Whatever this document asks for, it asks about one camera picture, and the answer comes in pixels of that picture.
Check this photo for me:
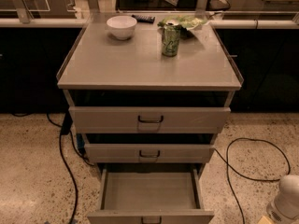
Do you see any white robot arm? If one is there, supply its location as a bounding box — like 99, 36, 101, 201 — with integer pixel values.
257, 175, 299, 224

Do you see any black cable left floor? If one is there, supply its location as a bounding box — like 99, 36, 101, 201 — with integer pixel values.
45, 112, 94, 224

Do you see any white bowl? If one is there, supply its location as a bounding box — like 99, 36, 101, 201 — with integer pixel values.
107, 15, 137, 40

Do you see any grey drawer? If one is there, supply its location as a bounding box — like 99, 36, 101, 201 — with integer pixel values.
69, 106, 230, 133
88, 166, 214, 224
85, 144, 213, 163

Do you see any black remote control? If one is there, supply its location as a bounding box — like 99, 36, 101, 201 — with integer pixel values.
132, 15, 155, 24

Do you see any grey middle drawer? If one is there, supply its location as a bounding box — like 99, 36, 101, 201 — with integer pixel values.
85, 144, 213, 163

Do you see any grey drawer cabinet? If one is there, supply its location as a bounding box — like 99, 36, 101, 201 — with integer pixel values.
55, 12, 244, 179

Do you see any grey top drawer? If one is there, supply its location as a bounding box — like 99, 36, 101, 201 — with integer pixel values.
69, 106, 230, 133

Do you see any green chip bag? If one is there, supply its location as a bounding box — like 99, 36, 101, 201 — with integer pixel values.
158, 15, 207, 31

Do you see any green soda can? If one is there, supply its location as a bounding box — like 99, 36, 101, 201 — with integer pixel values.
162, 21, 180, 57

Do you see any grey bottom drawer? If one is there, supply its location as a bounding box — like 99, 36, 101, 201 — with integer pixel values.
88, 166, 214, 224

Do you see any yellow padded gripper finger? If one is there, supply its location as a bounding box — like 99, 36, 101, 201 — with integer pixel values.
257, 216, 275, 224

